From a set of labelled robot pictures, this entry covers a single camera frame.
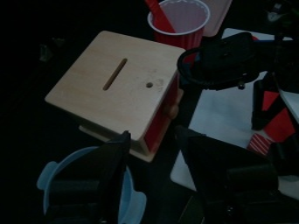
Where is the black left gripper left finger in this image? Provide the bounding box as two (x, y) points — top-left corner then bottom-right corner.
(43, 129), (134, 224)

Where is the white cutting board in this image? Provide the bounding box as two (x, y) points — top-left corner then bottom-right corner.
(170, 27), (299, 201)

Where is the pale wooden board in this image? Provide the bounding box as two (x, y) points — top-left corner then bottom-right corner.
(202, 0), (234, 38)

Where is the red flat oval piece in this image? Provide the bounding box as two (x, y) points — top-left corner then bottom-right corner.
(260, 90), (298, 144)

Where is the red plastic utensil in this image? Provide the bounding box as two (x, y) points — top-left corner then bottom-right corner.
(144, 0), (176, 34)

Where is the light blue toy pot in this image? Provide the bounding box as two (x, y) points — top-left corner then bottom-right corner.
(35, 145), (148, 224)

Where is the red cup with white inside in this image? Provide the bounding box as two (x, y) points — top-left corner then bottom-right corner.
(146, 0), (211, 64)

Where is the wooden box with slot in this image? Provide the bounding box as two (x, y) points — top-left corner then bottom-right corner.
(43, 30), (187, 164)

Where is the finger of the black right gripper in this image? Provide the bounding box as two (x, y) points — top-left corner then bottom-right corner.
(260, 94), (295, 130)
(250, 79), (271, 131)

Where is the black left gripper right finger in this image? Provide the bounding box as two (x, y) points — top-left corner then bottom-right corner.
(174, 125), (299, 224)

